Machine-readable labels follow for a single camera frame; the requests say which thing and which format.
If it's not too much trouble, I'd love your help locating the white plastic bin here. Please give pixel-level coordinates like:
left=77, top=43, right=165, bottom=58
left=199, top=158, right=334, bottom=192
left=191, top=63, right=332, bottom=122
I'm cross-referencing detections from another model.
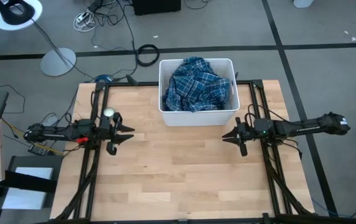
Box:
left=157, top=58, right=240, bottom=127

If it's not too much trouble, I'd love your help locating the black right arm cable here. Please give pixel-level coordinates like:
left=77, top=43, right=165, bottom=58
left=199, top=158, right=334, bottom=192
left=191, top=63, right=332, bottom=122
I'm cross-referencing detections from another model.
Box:
left=246, top=104, right=288, bottom=123

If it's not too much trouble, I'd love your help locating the blue plaid shirt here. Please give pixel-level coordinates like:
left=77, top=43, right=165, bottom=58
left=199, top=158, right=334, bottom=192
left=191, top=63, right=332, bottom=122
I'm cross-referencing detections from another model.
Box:
left=162, top=56, right=231, bottom=113

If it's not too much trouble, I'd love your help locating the black curved object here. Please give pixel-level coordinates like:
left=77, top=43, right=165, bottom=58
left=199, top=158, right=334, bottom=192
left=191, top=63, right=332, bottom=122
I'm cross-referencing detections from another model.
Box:
left=0, top=0, right=35, bottom=26

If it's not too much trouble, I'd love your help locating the coiled black cable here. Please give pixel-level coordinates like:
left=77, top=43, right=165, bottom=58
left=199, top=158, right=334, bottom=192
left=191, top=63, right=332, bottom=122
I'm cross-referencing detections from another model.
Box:
left=136, top=43, right=161, bottom=67

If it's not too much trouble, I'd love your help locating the grey round-base floor stand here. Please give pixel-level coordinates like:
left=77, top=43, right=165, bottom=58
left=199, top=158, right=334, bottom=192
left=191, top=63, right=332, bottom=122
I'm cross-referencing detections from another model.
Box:
left=30, top=18, right=77, bottom=78

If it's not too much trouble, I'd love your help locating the black electronics box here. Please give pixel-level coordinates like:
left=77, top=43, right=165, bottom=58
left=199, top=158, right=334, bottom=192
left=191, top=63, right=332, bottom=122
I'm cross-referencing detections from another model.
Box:
left=27, top=143, right=52, bottom=157

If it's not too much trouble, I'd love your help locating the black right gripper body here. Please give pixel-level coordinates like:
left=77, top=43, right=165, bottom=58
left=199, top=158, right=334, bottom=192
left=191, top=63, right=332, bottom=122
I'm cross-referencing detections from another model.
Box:
left=235, top=117, right=255, bottom=157

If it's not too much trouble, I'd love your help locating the coiled blue cable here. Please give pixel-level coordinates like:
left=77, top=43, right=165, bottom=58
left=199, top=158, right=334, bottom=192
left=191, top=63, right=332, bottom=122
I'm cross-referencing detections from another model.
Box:
left=95, top=73, right=115, bottom=82

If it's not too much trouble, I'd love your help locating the yellow cable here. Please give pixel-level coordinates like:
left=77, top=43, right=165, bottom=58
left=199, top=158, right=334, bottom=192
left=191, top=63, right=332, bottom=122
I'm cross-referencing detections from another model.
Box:
left=0, top=119, right=63, bottom=156

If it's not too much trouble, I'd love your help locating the white rounded object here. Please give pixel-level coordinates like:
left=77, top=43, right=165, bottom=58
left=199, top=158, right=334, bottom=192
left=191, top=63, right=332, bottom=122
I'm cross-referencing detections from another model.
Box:
left=292, top=0, right=315, bottom=9

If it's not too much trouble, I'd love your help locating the white power strip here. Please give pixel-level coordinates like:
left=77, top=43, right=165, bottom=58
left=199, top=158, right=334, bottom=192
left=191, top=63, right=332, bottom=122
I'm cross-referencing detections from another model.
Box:
left=73, top=11, right=96, bottom=32

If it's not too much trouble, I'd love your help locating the black cart with white panels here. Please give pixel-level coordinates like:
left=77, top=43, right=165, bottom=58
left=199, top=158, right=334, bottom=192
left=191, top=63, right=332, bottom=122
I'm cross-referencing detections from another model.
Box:
left=0, top=155, right=63, bottom=224

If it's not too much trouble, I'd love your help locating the blue floor cable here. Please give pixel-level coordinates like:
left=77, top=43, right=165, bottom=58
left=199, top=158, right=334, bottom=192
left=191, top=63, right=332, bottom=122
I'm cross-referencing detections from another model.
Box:
left=311, top=198, right=356, bottom=218

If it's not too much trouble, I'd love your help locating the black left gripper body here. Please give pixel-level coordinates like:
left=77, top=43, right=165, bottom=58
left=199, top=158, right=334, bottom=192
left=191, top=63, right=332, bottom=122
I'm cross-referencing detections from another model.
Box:
left=101, top=112, right=123, bottom=156

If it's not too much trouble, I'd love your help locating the grey power adapter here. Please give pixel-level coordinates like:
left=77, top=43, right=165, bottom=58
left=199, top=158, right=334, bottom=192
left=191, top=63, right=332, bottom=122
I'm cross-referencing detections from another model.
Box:
left=40, top=115, right=59, bottom=127

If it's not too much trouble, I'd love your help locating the black aluminium table frame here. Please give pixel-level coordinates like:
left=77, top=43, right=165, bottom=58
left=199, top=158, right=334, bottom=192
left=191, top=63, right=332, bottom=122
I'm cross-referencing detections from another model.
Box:
left=53, top=79, right=316, bottom=224

